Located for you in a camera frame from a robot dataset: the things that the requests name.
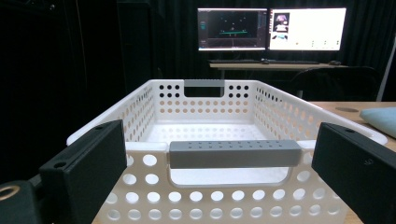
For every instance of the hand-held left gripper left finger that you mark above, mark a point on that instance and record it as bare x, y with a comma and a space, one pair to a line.
84, 168

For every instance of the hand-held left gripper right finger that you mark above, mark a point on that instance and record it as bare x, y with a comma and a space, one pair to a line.
358, 168

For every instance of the light blue cloth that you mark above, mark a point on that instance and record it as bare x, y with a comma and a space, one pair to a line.
381, 120

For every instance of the black computer mouse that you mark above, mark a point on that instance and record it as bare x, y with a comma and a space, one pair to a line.
335, 62

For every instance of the dark-screen computer monitor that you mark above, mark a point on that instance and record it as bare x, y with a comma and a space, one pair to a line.
232, 29

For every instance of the black office chair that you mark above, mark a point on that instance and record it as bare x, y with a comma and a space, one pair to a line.
336, 84

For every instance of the white perforated plastic basket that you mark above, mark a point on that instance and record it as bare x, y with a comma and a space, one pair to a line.
218, 130

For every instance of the wooden desk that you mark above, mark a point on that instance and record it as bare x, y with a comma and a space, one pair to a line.
274, 66

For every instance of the black keyboard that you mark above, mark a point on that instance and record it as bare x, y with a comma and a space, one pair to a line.
264, 61

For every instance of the bright-screen computer monitor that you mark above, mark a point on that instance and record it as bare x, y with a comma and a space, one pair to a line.
307, 28

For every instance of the white metal stand pole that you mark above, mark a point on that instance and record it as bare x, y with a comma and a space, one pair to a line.
387, 73

